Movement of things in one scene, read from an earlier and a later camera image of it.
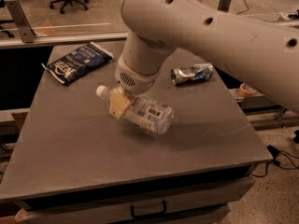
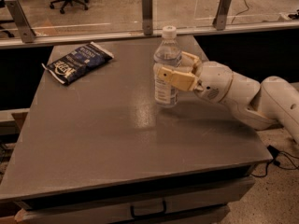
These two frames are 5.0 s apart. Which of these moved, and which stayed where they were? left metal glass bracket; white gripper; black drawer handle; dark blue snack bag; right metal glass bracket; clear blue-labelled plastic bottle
Moved: clear blue-labelled plastic bottle; white gripper
Stayed: left metal glass bracket; black drawer handle; dark blue snack bag; right metal glass bracket
